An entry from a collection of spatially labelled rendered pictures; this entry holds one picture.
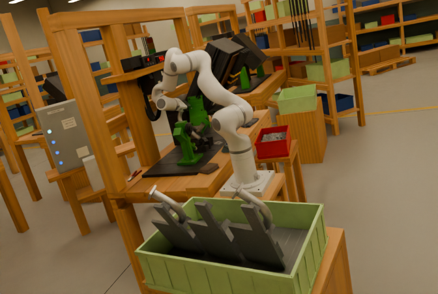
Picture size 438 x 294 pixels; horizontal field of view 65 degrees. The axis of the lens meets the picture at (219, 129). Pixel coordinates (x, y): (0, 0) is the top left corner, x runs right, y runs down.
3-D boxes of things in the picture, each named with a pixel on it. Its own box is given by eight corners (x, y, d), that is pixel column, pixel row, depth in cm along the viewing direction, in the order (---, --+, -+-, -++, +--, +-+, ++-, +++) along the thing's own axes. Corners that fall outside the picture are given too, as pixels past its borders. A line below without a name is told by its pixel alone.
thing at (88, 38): (169, 107, 937) (146, 21, 875) (112, 139, 724) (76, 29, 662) (152, 109, 959) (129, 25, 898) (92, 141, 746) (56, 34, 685)
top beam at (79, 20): (186, 16, 315) (183, 6, 312) (64, 29, 183) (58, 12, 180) (177, 19, 318) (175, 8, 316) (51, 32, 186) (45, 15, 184)
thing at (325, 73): (332, 137, 465) (306, -57, 400) (259, 111, 678) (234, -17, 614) (365, 125, 479) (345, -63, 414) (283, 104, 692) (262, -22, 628)
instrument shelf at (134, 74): (193, 57, 293) (191, 53, 292) (133, 79, 214) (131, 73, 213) (167, 62, 303) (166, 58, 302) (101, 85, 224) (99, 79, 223)
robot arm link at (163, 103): (162, 105, 230) (173, 113, 227) (152, 105, 218) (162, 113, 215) (168, 94, 228) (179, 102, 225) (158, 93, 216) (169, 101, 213)
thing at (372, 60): (389, 62, 867) (388, 44, 855) (416, 62, 792) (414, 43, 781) (349, 73, 838) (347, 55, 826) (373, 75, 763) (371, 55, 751)
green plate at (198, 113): (210, 123, 250) (206, 95, 250) (205, 124, 243) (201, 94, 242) (196, 125, 255) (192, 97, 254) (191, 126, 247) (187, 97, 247)
